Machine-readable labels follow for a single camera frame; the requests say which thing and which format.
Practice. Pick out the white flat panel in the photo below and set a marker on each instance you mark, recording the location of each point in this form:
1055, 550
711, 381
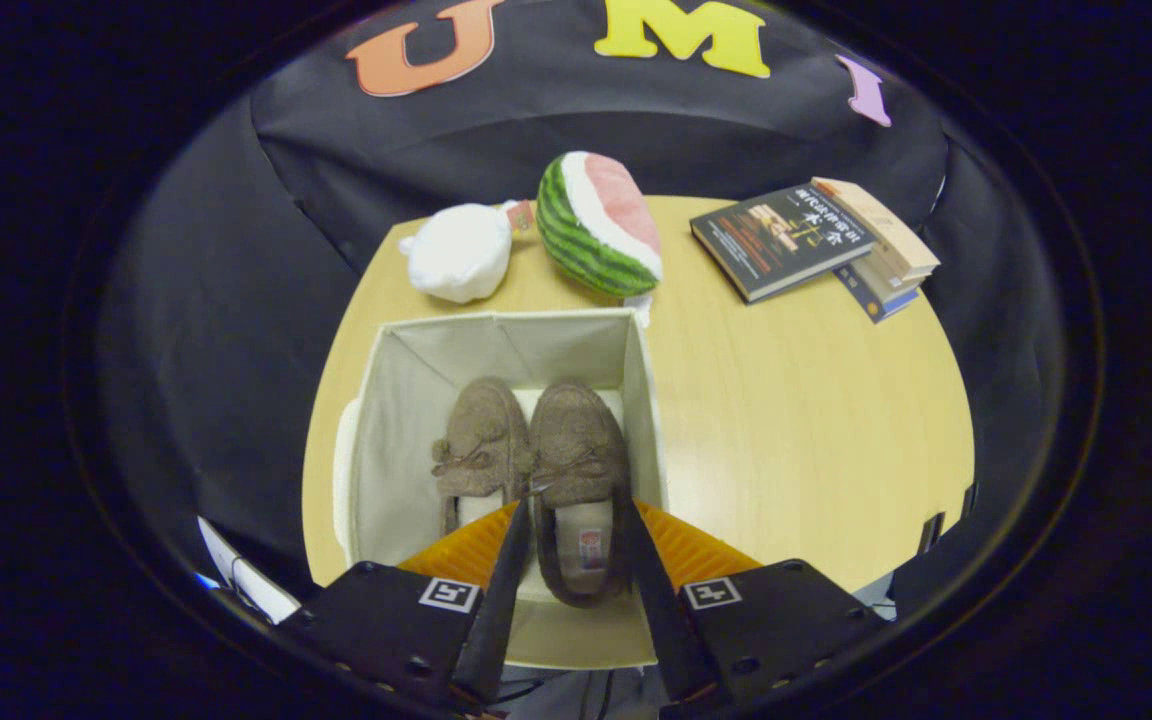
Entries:
251, 585

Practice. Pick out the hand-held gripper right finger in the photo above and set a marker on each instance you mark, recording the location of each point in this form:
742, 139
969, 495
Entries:
661, 610

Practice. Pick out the blue cover book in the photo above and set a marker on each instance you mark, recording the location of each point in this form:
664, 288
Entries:
876, 300

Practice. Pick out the white plush toy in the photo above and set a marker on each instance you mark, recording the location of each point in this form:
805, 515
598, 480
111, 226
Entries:
456, 255

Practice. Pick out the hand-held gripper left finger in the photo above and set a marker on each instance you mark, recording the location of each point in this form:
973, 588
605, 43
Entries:
496, 610

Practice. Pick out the watermelon slice plush toy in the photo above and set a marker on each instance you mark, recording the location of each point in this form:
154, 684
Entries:
586, 240

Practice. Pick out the black cover book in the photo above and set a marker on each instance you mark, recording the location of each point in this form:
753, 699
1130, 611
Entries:
776, 245

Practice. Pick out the brown felt shoe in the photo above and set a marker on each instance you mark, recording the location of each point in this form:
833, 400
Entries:
481, 430
576, 440

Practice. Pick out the beige fabric storage box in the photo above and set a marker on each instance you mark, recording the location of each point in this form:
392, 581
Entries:
406, 400

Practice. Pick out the device with lit screen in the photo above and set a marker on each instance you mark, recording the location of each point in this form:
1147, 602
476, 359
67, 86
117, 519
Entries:
206, 581

